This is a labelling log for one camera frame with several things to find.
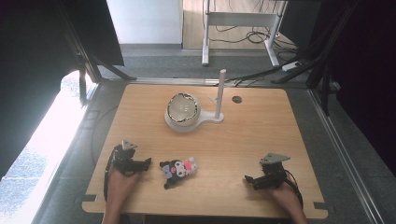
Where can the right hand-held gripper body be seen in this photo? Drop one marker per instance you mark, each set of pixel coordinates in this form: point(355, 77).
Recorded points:
point(274, 169)

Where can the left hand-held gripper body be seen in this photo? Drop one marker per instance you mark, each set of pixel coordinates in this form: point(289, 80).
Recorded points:
point(123, 160)

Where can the black and pink plush toy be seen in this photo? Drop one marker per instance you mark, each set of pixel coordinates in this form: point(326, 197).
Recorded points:
point(179, 171)

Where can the person's right hand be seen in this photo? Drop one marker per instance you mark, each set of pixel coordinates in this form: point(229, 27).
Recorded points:
point(285, 196)

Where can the round white bowl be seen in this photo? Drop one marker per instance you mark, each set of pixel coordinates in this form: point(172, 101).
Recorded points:
point(183, 109)

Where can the white stand with pole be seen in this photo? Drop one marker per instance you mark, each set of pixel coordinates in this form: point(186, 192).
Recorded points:
point(219, 93)

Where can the white power strip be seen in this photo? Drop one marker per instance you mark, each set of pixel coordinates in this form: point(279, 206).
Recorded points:
point(291, 65)

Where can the black metal stand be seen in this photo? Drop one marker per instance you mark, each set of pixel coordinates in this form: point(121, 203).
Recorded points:
point(90, 59)
point(317, 59)

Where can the white panel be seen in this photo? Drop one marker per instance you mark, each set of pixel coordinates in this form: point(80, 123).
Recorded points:
point(144, 20)

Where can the white metal desk frame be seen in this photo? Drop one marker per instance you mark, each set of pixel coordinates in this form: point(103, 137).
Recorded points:
point(239, 19)

